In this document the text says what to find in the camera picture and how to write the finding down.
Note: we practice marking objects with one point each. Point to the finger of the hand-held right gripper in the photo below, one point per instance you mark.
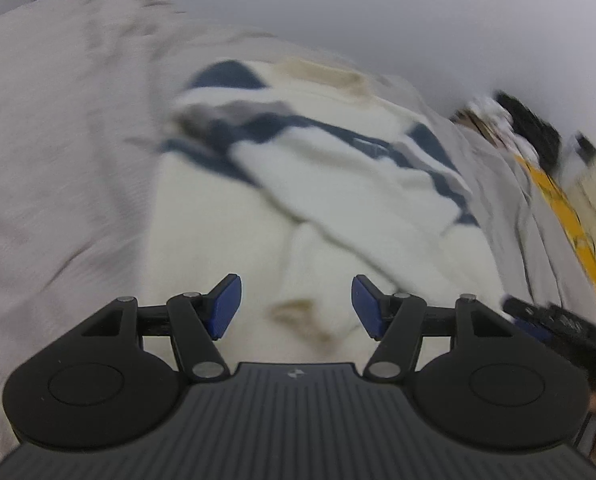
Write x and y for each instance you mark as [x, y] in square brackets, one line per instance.
[525, 312]

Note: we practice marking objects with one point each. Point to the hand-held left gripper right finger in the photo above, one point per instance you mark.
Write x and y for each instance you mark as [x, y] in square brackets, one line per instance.
[369, 305]

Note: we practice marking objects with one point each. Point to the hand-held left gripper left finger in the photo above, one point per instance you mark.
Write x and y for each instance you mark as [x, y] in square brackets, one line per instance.
[222, 305]

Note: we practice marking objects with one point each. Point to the cream sweater with blue stripes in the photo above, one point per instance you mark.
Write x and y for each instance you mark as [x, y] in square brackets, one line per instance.
[217, 230]

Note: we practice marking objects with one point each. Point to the black charger plug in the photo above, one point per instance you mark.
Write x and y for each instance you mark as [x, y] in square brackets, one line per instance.
[585, 146]

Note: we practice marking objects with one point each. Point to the black bag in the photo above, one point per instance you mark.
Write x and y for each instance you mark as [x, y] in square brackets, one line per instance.
[533, 130]

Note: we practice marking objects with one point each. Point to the white crumpled cloth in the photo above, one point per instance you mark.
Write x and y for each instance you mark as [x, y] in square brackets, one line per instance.
[493, 115]

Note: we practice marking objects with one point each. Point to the grey dotted duvet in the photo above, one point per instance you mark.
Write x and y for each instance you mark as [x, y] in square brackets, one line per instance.
[52, 160]

